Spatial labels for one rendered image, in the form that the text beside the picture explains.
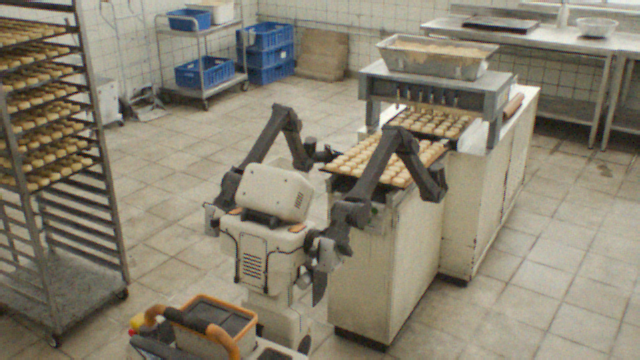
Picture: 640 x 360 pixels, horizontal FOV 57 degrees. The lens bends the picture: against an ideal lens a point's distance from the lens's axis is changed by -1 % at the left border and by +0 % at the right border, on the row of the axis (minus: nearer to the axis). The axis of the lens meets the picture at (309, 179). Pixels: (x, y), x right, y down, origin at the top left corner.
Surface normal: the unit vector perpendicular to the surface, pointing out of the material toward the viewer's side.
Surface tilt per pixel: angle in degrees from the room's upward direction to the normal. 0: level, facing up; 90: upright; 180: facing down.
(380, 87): 90
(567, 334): 0
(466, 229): 90
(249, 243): 82
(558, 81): 90
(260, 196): 47
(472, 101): 90
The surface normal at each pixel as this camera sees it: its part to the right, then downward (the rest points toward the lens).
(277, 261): -0.49, 0.25
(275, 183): -0.37, -0.33
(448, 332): -0.01, -0.90
